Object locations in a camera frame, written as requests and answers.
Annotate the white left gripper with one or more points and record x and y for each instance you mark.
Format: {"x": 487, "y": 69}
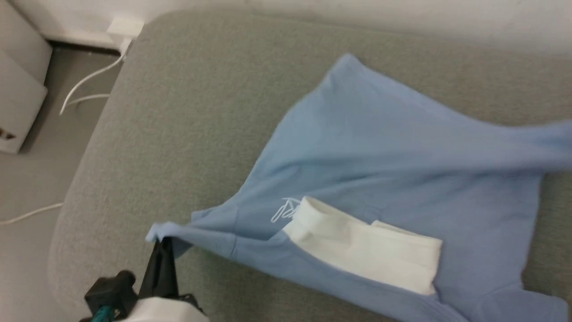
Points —
{"x": 161, "y": 311}

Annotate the light blue polo shirt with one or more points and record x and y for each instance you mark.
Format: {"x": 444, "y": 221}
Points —
{"x": 380, "y": 156}

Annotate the grey fabric sofa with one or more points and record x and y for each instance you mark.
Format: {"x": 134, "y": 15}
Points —
{"x": 187, "y": 134}

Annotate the white cabinet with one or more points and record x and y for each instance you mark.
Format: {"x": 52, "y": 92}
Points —
{"x": 18, "y": 89}

